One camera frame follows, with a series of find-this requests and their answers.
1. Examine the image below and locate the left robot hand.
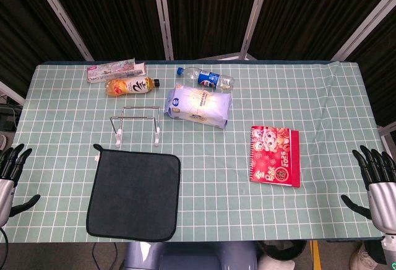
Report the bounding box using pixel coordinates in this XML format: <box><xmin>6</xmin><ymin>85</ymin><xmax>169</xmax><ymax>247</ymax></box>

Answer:
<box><xmin>0</xmin><ymin>143</ymin><xmax>41</xmax><ymax>229</ymax></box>

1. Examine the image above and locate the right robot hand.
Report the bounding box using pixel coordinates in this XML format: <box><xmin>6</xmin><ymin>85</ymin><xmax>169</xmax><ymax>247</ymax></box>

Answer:
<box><xmin>340</xmin><ymin>145</ymin><xmax>396</xmax><ymax>237</ymax></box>

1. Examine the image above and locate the blue and grey towel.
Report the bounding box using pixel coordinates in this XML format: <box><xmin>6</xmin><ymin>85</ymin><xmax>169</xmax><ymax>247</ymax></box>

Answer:
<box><xmin>85</xmin><ymin>143</ymin><xmax>182</xmax><ymax>242</ymax></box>

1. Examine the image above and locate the white shoe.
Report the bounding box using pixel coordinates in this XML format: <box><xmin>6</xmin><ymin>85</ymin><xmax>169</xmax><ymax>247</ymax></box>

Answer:
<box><xmin>349</xmin><ymin>241</ymin><xmax>374</xmax><ymax>270</ymax></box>

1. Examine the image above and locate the black round bin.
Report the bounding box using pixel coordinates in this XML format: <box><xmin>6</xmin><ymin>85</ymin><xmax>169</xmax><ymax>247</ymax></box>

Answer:
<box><xmin>256</xmin><ymin>239</ymin><xmax>308</xmax><ymax>266</ymax></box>

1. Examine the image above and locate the red spiral calendar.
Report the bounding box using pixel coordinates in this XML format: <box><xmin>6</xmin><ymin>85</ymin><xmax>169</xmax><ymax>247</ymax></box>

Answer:
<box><xmin>248</xmin><ymin>125</ymin><xmax>301</xmax><ymax>189</ymax></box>

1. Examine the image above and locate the orange drink bottle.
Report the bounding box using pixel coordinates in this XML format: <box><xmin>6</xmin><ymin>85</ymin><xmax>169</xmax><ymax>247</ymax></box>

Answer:
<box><xmin>104</xmin><ymin>76</ymin><xmax>160</xmax><ymax>98</ymax></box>

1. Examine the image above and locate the toothpaste box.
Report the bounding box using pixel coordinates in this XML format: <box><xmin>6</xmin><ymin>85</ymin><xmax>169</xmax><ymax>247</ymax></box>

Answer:
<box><xmin>86</xmin><ymin>58</ymin><xmax>148</xmax><ymax>84</ymax></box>

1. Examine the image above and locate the green checked tablecloth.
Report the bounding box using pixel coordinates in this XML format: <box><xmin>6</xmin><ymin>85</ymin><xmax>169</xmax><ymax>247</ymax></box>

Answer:
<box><xmin>0</xmin><ymin>60</ymin><xmax>384</xmax><ymax>243</ymax></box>

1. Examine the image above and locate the blue-grey robot torso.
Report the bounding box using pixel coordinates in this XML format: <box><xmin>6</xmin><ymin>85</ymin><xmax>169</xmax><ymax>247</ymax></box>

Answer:
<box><xmin>123</xmin><ymin>240</ymin><xmax>259</xmax><ymax>270</ymax></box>

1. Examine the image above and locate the lilac tissue pack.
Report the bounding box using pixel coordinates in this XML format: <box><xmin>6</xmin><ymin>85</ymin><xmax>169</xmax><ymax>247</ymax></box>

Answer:
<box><xmin>163</xmin><ymin>83</ymin><xmax>233</xmax><ymax>130</ymax></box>

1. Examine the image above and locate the blue label water bottle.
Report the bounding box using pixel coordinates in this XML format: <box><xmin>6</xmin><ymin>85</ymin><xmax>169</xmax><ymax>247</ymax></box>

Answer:
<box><xmin>176</xmin><ymin>66</ymin><xmax>235</xmax><ymax>91</ymax></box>

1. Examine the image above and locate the dark screen curtain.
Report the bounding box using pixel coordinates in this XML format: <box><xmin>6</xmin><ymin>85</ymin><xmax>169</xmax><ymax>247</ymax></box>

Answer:
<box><xmin>0</xmin><ymin>0</ymin><xmax>396</xmax><ymax>128</ymax></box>

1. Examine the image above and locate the black floor cable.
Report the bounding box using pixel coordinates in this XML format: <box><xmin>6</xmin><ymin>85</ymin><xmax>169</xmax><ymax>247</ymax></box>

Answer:
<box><xmin>91</xmin><ymin>241</ymin><xmax>119</xmax><ymax>270</ymax></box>

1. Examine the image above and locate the metal wire rack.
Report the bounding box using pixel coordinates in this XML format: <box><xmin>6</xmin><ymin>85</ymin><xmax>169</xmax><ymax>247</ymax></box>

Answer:
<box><xmin>110</xmin><ymin>105</ymin><xmax>161</xmax><ymax>149</ymax></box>

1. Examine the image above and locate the white screen frame post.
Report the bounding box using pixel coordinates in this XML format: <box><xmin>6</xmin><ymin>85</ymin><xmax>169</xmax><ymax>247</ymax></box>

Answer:
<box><xmin>239</xmin><ymin>0</ymin><xmax>273</xmax><ymax>61</ymax></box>
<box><xmin>29</xmin><ymin>0</ymin><xmax>94</xmax><ymax>62</ymax></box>
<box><xmin>331</xmin><ymin>0</ymin><xmax>396</xmax><ymax>62</ymax></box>
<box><xmin>151</xmin><ymin>0</ymin><xmax>174</xmax><ymax>61</ymax></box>

